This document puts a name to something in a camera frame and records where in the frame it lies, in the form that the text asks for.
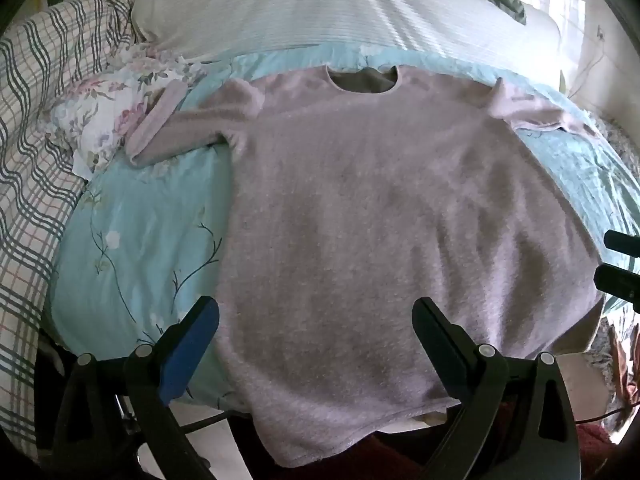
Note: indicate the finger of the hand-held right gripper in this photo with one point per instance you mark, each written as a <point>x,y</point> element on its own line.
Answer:
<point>622,241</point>
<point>620,281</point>

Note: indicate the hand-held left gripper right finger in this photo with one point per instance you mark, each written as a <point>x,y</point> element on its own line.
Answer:
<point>442,350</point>

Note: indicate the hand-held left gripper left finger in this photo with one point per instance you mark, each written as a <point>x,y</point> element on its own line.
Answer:
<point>187,355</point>

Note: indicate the pink fleece sweater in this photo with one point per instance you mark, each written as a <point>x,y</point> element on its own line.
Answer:
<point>375,210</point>

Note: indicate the leaf print blanket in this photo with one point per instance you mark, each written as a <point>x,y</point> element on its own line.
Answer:
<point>620,360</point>

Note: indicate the dark red cloth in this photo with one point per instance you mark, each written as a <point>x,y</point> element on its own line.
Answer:
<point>390,460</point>

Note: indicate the teal floral bed sheet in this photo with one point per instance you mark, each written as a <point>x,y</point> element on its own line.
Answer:
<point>140,240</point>

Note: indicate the white floral cloth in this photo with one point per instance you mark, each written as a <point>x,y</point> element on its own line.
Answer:
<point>100,110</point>

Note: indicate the plaid blanket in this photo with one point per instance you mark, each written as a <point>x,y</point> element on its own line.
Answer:
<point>35,110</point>

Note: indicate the white striped pillow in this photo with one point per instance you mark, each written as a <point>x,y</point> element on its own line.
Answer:
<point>300,10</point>

